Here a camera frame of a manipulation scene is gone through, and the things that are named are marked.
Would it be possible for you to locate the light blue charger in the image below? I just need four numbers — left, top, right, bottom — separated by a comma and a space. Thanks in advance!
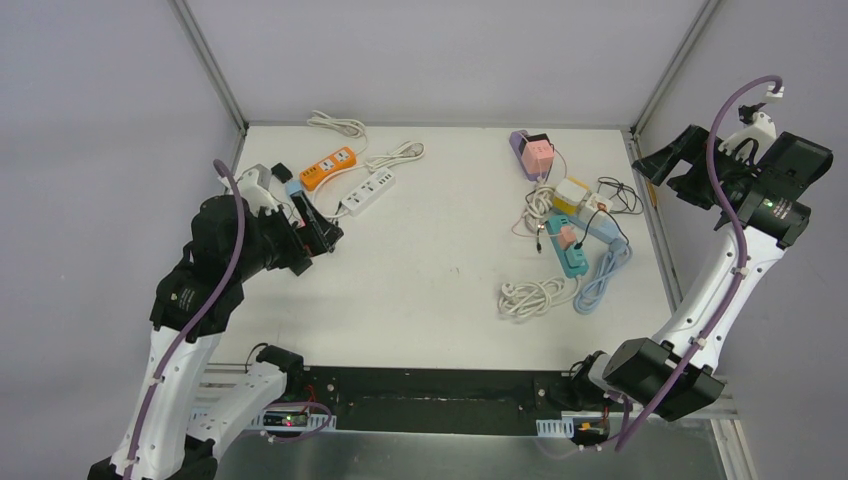
285, 179, 303, 197

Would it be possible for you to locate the orange power strip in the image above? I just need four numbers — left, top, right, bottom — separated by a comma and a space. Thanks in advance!
299, 147, 357, 191

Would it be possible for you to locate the black charger with cable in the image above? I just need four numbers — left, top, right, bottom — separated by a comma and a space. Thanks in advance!
271, 163, 293, 184

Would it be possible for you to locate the white power strip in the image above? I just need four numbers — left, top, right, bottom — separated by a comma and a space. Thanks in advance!
341, 168, 396, 217

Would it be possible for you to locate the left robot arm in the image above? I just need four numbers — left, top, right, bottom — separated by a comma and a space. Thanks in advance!
89, 192, 343, 479

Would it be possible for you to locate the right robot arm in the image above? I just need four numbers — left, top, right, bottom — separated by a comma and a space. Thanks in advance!
565, 125, 834, 421

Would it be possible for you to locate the white tiger cube socket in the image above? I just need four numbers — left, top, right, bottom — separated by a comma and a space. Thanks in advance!
578, 192, 614, 222

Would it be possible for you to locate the yellow cube socket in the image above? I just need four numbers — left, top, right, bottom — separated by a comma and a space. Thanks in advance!
552, 176, 590, 216

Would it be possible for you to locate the pink cube socket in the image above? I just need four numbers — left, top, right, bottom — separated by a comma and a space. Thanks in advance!
520, 139, 555, 181

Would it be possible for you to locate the light blue power strip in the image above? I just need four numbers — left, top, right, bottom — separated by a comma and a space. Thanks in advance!
566, 212, 623, 244

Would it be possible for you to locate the salmon pink charger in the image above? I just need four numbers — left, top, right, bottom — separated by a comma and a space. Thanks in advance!
556, 225, 577, 250

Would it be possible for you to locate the teal power strip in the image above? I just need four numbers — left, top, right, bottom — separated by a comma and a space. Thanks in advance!
545, 215, 589, 279

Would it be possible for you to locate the teal charger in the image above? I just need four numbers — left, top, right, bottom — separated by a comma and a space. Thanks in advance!
565, 247, 589, 276

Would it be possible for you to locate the black adapter on purple strip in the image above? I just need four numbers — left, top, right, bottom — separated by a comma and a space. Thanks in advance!
524, 133, 550, 144

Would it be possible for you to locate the purple power strip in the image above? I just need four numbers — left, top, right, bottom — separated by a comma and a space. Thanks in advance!
509, 130, 533, 181

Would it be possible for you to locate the black tangled cable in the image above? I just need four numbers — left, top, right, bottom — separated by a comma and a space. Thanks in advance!
572, 176, 645, 252

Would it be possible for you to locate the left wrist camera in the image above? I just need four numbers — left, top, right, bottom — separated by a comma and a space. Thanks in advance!
237, 164, 281, 217

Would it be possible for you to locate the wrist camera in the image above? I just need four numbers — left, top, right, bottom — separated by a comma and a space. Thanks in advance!
727, 105, 777, 164
237, 164, 281, 217

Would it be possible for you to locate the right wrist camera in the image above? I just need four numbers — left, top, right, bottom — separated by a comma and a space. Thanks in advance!
727, 105, 777, 164

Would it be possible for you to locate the light blue cord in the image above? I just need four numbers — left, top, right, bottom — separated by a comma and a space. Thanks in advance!
572, 238, 634, 315

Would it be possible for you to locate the white strip cord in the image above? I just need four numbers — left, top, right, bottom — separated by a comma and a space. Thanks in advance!
311, 140, 427, 213

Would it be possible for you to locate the white bundled cord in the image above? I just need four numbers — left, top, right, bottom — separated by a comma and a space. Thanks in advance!
510, 185, 561, 236

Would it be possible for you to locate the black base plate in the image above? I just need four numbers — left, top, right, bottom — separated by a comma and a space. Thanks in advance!
291, 366, 631, 439

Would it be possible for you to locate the white coiled cord front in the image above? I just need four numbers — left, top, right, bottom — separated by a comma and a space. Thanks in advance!
496, 276, 581, 322

